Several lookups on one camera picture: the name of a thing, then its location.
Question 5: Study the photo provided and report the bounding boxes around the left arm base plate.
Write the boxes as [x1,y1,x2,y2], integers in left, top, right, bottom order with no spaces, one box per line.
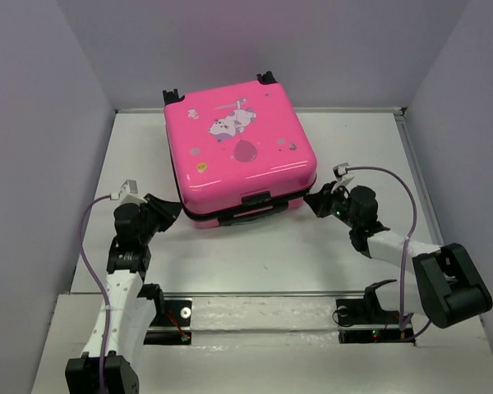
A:
[144,298,192,346]

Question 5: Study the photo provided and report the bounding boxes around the pink hard-shell suitcase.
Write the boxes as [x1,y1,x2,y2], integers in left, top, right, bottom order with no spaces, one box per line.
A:
[163,71,317,228]

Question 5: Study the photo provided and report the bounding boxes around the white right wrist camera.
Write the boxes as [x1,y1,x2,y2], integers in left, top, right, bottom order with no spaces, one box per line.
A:
[332,163,354,192]

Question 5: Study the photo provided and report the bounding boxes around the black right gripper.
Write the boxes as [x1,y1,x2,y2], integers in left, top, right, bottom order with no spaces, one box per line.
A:
[302,180,358,229]

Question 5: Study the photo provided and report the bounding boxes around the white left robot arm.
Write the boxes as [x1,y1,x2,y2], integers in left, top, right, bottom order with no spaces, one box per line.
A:
[65,190,182,393]

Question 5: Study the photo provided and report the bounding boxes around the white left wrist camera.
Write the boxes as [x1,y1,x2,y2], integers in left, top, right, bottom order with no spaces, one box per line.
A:
[109,179,146,205]

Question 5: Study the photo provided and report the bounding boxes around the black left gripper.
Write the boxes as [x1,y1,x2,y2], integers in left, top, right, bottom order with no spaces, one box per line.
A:
[139,193,183,245]

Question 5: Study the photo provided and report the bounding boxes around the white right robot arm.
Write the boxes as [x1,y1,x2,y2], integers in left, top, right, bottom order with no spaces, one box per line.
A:
[304,182,493,328]

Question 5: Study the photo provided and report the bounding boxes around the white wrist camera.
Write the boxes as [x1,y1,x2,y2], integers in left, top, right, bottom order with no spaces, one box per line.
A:
[332,163,354,192]
[109,179,146,205]

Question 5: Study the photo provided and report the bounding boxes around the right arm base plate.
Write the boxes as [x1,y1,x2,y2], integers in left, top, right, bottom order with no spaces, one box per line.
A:
[332,280,416,344]

